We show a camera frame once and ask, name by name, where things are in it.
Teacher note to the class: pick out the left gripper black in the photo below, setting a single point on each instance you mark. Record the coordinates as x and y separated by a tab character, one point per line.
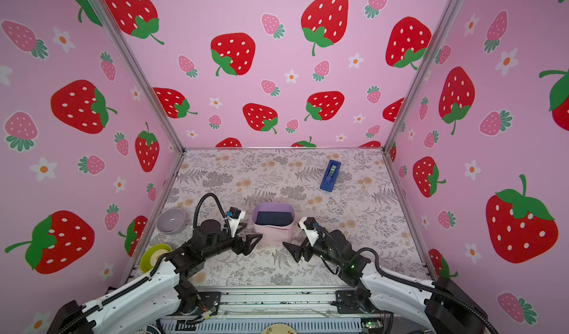
240	248

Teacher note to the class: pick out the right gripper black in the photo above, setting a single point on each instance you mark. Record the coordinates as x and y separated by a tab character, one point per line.
297	254

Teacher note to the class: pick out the purple wrapping paper sheet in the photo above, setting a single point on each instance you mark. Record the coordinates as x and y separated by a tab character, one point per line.
274	235

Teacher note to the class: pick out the dark grey gift box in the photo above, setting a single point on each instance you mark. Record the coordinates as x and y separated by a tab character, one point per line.
276	219

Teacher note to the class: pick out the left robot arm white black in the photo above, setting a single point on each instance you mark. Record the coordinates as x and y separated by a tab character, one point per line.
163	291

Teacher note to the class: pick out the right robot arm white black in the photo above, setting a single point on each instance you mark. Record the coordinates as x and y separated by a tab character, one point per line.
440	306

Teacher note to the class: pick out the blue tape dispenser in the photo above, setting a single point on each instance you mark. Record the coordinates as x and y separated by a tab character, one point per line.
330	176

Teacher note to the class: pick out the grey round lid disc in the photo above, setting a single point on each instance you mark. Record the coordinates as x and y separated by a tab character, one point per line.
171	221

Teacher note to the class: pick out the yellow-green tape roll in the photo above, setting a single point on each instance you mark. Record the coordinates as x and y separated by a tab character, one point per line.
151	256

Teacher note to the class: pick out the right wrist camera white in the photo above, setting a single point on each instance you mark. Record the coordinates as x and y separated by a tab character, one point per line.
309	226

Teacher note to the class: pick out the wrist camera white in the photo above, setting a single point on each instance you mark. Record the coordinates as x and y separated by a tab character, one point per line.
309	226
233	219

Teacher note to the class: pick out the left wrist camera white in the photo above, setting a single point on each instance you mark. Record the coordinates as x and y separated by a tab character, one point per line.
233	219

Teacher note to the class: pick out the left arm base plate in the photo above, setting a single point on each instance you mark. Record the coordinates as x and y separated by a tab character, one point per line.
203	302

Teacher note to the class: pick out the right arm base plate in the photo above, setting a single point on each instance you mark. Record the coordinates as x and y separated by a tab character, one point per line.
350	302

